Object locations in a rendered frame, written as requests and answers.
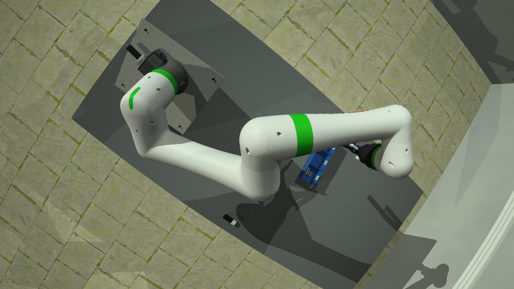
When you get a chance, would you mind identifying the blue three-compartment bin rack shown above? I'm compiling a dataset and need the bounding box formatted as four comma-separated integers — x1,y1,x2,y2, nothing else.
298,147,336,186

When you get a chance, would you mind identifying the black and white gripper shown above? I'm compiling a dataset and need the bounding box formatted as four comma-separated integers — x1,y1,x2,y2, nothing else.
343,143,370,164

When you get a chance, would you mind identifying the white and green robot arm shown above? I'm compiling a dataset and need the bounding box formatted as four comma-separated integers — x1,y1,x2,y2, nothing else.
120,45,414,201

